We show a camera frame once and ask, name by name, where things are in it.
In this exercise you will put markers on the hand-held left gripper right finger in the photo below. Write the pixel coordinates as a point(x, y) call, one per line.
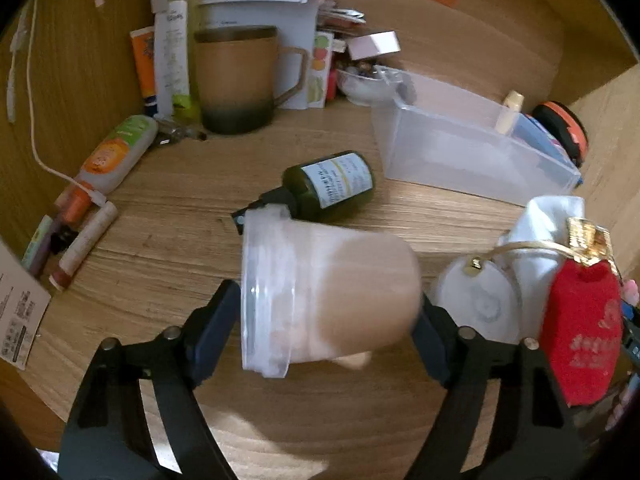
point(430, 342)

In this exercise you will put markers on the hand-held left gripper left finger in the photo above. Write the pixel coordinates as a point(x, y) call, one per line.
point(215, 332)

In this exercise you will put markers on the white round container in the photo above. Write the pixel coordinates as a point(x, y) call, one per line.
point(475, 300)

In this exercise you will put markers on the gold band with bell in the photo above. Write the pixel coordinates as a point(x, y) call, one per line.
point(530, 245)

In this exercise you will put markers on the red embroidered pouch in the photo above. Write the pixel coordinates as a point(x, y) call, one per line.
point(582, 330)

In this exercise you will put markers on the dark green spray bottle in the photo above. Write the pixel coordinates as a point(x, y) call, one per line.
point(330, 185)

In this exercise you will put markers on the clear plastic storage box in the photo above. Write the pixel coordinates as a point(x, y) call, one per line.
point(450, 150)

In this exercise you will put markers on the wooden desktop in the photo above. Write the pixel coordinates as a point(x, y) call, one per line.
point(190, 260)

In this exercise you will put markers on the white pink lip balm stick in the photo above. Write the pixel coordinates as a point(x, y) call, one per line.
point(82, 247)

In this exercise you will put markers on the printed cardboard box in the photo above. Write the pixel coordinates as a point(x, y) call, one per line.
point(20, 310)

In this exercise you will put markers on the green orange cartoon tube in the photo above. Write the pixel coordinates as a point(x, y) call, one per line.
point(115, 152)

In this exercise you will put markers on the blue printed pouch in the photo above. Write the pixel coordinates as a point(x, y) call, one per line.
point(545, 137)

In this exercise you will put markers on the brown ceramic mug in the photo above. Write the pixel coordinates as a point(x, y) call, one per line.
point(235, 75)

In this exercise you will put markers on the black orange round case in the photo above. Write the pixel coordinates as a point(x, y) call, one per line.
point(565, 120)

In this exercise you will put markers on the small white bowl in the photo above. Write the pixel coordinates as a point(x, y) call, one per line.
point(360, 87)

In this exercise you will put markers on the orange box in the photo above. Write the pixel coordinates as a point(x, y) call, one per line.
point(144, 70)

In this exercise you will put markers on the fruit print packet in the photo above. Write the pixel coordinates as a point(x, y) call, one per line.
point(320, 70)

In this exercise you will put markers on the white green spray bottle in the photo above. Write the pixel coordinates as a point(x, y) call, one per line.
point(180, 50)

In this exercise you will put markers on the pink white small box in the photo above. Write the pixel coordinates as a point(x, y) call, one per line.
point(375, 45)

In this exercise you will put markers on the pile of red printed packets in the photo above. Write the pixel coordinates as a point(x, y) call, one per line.
point(340, 15)

